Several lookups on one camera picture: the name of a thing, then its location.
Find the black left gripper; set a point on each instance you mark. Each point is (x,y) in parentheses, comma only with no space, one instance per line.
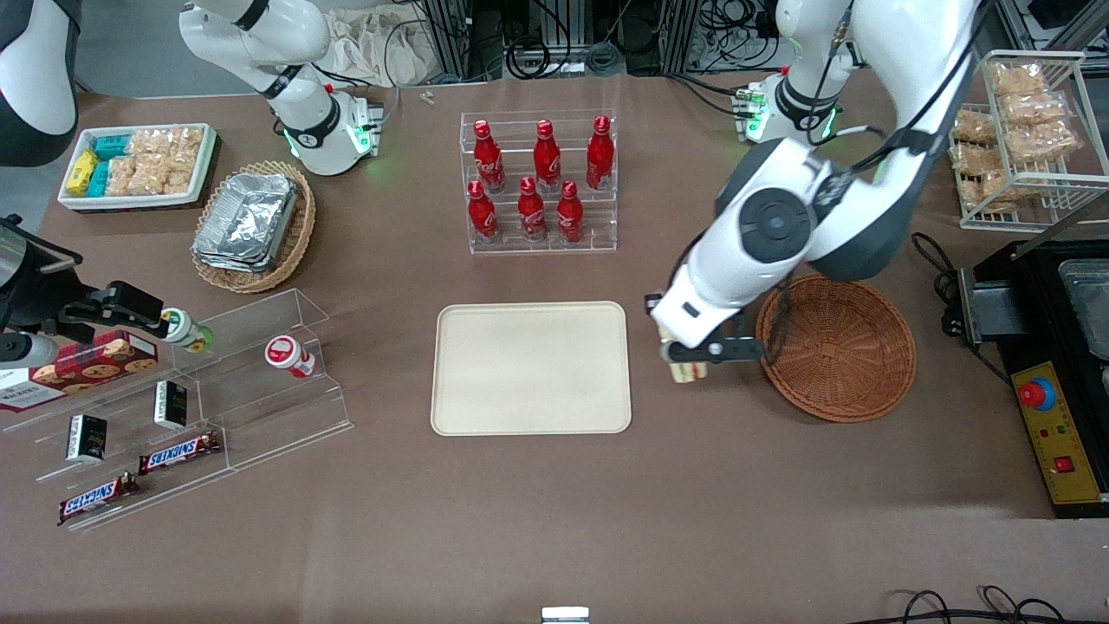
(652,296)

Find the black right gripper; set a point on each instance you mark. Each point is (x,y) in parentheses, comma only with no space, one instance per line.
(36,293)

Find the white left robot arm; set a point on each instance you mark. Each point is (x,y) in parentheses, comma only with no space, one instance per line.
(771,225)

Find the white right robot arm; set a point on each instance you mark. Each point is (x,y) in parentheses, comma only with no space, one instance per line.
(308,130)

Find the white rectangular snack tray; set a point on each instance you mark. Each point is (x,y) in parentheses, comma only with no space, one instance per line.
(130,203)

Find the cream plastic tray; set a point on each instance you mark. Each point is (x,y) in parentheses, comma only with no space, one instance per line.
(528,368)

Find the oval tan wicker basket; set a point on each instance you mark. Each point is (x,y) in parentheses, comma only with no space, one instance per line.
(301,234)

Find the round brown wicker basket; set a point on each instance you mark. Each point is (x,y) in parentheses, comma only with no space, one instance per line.
(840,364)

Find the white bottle green cap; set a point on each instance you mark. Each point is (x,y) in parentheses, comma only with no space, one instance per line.
(186,329)

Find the red chocolate cookie box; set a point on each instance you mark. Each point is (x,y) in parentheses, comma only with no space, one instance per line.
(87,362)

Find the clear acrylic bottle rack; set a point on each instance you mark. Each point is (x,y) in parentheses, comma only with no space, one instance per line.
(599,247)

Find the small black box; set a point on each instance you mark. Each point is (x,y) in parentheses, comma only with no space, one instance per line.
(87,438)
(171,405)

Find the red cola bottle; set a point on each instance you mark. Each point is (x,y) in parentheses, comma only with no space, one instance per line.
(531,212)
(599,156)
(569,215)
(547,158)
(482,217)
(488,160)

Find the clear rice cracker pack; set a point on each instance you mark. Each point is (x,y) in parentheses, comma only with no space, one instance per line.
(186,146)
(149,141)
(121,176)
(160,178)

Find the teal snack packet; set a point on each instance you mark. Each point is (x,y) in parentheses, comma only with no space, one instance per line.
(111,146)
(99,178)

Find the white and red shortbread box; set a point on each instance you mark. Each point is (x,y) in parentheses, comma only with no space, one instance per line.
(26,392)

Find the yellow snack packet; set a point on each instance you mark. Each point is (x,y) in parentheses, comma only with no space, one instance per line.
(82,172)

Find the stack of foil trays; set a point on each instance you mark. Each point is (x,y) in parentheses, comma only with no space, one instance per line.
(247,221)

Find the snickers chocolate bar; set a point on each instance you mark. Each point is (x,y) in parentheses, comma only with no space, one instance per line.
(179,452)
(97,498)

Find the clear acrylic stepped shelf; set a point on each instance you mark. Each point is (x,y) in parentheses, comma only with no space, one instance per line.
(260,399)

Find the white bottle red cap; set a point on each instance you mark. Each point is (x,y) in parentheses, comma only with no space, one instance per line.
(284,354)

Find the crispy snack bag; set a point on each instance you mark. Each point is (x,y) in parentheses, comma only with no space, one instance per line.
(975,127)
(1035,108)
(983,189)
(1044,140)
(974,159)
(1018,78)

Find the beige crumpled cloth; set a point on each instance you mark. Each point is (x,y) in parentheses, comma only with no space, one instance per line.
(381,48)

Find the black countertop appliance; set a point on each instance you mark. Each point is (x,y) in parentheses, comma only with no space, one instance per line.
(1040,303)

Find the yellow panel control box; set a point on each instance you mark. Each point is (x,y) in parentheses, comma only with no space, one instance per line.
(1061,442)

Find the small white metal bracket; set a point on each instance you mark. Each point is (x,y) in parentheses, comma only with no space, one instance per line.
(565,615)

